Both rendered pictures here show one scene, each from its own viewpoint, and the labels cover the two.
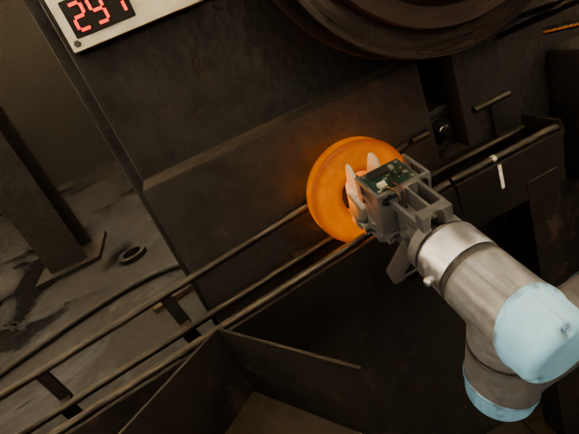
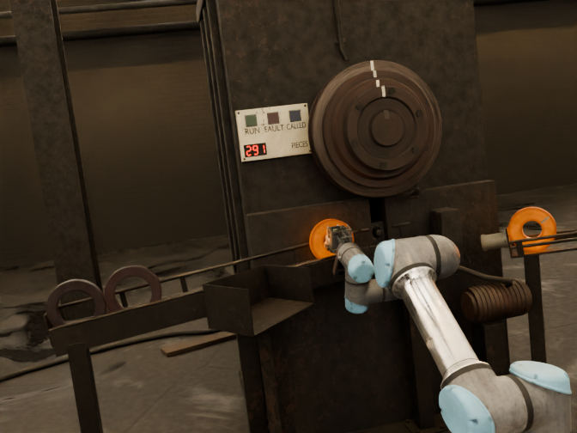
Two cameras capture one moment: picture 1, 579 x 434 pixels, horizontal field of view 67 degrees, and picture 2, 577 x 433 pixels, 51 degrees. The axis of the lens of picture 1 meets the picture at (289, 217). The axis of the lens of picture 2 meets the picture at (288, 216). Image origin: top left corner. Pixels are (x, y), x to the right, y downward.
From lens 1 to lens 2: 1.54 m
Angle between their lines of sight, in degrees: 18
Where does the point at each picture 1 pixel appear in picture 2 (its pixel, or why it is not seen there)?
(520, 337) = (353, 263)
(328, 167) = (320, 226)
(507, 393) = (353, 294)
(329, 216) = (316, 246)
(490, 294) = (350, 255)
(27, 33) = (93, 106)
